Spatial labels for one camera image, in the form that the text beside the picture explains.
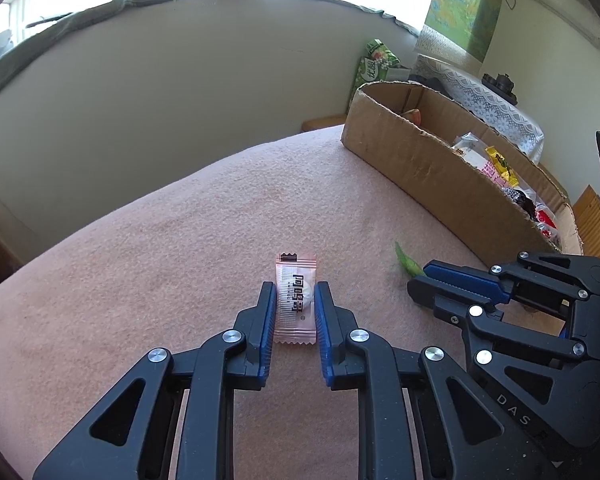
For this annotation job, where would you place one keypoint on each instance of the green snack bag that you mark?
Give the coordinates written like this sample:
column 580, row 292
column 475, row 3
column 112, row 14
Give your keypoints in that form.
column 374, row 64

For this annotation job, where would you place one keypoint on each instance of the pink white candy packet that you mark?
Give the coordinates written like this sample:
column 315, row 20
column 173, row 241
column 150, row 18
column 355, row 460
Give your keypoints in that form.
column 295, row 311

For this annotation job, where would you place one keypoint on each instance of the pink table cloth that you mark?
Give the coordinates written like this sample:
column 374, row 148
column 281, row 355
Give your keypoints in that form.
column 175, row 267

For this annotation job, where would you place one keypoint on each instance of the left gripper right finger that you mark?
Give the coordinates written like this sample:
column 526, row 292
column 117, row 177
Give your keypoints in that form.
column 420, row 415

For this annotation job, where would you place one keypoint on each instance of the cardboard box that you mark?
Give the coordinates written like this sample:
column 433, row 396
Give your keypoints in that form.
column 369, row 109

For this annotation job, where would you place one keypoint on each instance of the small green candy packet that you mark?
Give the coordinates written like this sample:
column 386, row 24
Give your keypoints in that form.
column 410, row 266

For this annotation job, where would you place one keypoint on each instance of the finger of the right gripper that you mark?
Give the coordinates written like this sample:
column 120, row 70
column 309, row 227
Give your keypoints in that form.
column 460, row 314
column 470, row 279

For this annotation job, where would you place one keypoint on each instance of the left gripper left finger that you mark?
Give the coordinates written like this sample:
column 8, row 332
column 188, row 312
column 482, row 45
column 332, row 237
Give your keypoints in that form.
column 171, row 415

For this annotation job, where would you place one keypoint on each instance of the black object on cabinet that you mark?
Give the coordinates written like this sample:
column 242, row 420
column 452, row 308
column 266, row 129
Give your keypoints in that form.
column 501, row 85

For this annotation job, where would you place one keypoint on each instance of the yellow green wall painting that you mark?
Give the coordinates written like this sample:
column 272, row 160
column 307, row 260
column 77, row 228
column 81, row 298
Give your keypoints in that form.
column 469, row 24

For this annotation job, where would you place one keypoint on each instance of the snacks inside box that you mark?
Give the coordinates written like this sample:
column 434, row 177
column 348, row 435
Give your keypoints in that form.
column 505, row 179

